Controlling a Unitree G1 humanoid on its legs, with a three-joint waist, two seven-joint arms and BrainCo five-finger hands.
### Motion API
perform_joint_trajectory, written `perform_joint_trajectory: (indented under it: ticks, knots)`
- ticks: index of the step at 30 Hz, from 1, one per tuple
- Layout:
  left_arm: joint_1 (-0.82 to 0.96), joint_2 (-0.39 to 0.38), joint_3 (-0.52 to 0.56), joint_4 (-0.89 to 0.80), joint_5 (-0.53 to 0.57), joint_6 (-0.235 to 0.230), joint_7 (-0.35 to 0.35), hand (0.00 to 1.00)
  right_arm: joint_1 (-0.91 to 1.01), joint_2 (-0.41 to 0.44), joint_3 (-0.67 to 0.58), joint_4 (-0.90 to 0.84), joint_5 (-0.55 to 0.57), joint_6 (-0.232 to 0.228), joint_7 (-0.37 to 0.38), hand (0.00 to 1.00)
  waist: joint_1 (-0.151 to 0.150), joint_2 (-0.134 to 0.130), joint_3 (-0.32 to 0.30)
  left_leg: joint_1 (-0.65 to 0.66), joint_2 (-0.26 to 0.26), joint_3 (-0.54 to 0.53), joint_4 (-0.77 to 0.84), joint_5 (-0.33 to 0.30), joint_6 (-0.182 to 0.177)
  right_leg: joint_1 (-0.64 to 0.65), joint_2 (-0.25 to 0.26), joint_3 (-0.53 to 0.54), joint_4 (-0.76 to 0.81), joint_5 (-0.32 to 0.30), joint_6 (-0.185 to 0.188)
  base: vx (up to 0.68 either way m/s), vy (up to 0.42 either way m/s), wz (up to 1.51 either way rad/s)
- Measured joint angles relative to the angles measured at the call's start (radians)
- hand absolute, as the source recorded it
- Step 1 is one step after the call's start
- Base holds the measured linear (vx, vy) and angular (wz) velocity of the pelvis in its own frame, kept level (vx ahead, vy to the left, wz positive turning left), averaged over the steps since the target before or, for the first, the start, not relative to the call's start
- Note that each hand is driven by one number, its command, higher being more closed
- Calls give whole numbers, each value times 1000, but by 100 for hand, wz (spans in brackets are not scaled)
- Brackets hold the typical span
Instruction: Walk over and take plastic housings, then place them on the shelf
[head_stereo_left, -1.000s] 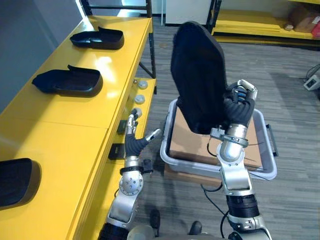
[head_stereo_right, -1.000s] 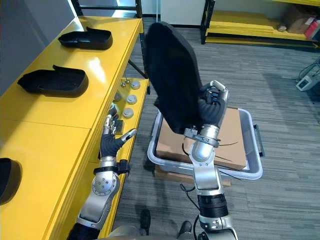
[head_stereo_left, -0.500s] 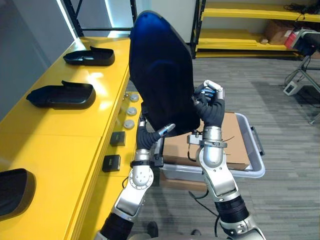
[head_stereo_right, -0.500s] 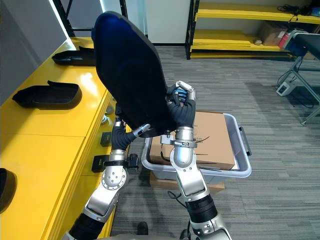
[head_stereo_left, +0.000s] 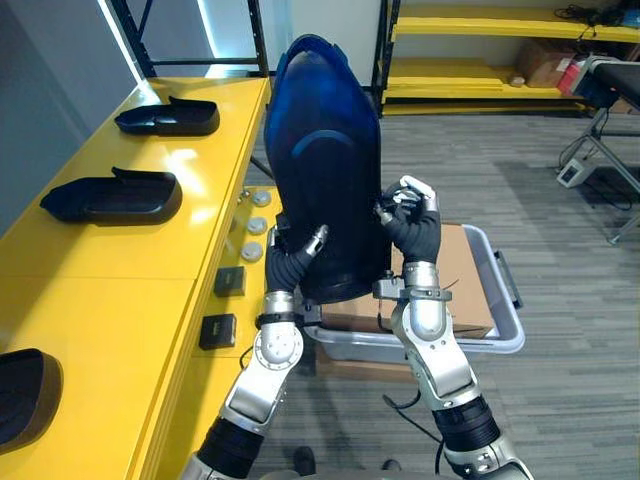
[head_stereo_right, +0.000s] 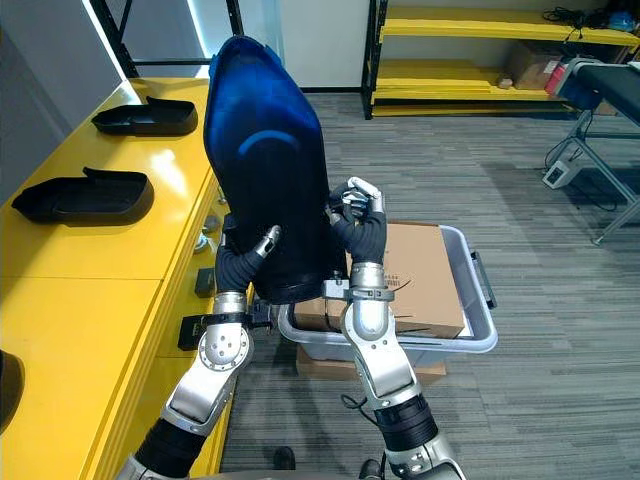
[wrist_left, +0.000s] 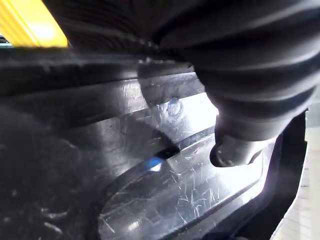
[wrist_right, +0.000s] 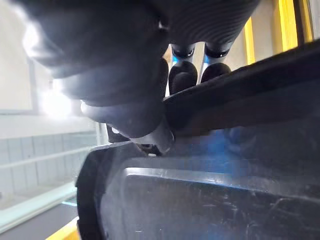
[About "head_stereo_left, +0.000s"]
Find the brown cardboard box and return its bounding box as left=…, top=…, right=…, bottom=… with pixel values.
left=516, top=39, right=577, bottom=89

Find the yellow shelf unit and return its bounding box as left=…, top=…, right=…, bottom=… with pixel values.
left=0, top=76, right=274, bottom=480

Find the small black box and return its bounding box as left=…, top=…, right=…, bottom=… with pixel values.
left=214, top=265, right=247, bottom=298
left=198, top=313, right=239, bottom=351

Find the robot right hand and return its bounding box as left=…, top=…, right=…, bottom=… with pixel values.
left=374, top=174, right=444, bottom=265

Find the black plastic housing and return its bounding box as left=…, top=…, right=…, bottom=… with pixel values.
left=114, top=95, right=221, bottom=138
left=0, top=348, right=65, bottom=454
left=39, top=166, right=184, bottom=228

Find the dark blue plastic housing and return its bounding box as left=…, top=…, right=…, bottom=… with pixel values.
left=262, top=33, right=394, bottom=305

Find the black metal rack frame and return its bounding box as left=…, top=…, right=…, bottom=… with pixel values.
left=106, top=0, right=274, bottom=81

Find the brown cardboard sheet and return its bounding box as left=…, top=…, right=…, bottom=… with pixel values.
left=319, top=223, right=497, bottom=337

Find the red box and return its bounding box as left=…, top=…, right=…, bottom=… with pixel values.
left=556, top=58, right=587, bottom=97

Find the white power box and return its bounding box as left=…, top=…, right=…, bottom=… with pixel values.
left=556, top=158, right=595, bottom=189

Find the black table with metal legs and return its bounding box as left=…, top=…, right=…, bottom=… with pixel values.
left=558, top=61, right=640, bottom=247

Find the yellow storage rack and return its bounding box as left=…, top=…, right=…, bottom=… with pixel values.
left=371, top=0, right=640, bottom=119

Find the grey plastic bin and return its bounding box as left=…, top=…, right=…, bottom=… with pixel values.
left=303, top=223, right=527, bottom=367

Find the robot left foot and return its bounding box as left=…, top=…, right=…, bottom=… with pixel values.
left=291, top=445, right=318, bottom=477

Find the black cable bundle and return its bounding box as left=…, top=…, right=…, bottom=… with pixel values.
left=553, top=3, right=640, bottom=32

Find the flat cardboard box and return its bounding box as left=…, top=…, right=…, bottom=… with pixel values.
left=314, top=343, right=417, bottom=385

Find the grey blue machine box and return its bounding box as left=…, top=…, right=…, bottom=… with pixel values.
left=569, top=54, right=622, bottom=109

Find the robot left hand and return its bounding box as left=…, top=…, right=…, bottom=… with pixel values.
left=264, top=223, right=332, bottom=296

